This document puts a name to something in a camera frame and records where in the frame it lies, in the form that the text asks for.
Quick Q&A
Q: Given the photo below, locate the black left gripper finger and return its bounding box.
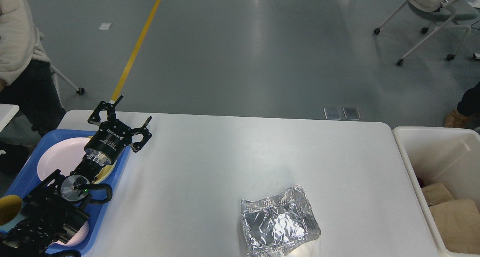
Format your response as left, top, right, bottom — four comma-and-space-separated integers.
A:
127, 116, 153, 153
87, 96, 125, 131

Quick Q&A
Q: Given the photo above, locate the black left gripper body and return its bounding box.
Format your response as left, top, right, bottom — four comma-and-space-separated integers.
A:
84, 126, 132, 166

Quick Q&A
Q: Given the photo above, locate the pink plate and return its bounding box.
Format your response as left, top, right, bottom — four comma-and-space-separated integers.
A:
37, 137, 90, 180

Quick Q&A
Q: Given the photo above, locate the pink ribbed mug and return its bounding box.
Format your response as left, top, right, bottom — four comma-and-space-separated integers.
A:
55, 221, 90, 247

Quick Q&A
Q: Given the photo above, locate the large foil sheet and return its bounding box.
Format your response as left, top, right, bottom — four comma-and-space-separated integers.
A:
240, 185, 322, 257

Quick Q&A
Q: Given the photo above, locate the brown paper bag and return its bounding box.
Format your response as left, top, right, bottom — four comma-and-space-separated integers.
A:
430, 198, 480, 255

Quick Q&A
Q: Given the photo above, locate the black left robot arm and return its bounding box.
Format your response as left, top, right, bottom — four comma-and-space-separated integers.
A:
1, 96, 152, 257

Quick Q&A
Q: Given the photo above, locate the yellow plate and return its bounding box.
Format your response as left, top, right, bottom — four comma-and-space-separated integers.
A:
84, 135, 117, 184

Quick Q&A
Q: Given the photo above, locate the person in cream sweater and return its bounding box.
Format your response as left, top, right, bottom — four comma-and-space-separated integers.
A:
0, 0, 65, 175

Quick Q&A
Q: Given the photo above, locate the teal mug yellow inside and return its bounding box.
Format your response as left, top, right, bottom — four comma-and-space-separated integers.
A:
0, 194, 25, 233

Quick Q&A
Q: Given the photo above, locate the white plastic bin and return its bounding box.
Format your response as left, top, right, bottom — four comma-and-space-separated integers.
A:
392, 126, 480, 257

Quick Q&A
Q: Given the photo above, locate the brown bag inside bin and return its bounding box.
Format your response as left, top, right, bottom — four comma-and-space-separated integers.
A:
421, 182, 456, 206

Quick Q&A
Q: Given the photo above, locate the white rolling office chair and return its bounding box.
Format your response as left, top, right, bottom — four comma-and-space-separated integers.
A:
373, 0, 479, 66

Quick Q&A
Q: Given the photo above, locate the person in black trousers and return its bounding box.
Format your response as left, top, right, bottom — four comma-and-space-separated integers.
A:
444, 83, 480, 130

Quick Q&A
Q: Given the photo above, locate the white chair frame left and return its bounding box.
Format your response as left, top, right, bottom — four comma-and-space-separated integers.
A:
37, 32, 85, 111

